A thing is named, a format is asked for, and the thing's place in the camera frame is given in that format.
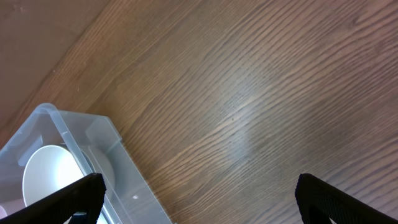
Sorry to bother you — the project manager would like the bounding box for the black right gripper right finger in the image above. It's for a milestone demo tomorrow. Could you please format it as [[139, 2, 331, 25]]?
[[295, 173, 397, 224]]

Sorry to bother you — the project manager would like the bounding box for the beige bowl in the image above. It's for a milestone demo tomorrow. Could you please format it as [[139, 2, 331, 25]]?
[[22, 144, 115, 206]]

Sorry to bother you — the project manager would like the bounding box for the clear plastic storage bin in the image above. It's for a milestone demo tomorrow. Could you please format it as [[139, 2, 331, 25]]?
[[1, 103, 170, 224]]

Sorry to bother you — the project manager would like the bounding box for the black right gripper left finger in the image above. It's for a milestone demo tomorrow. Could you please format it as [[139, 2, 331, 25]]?
[[1, 173, 106, 224]]

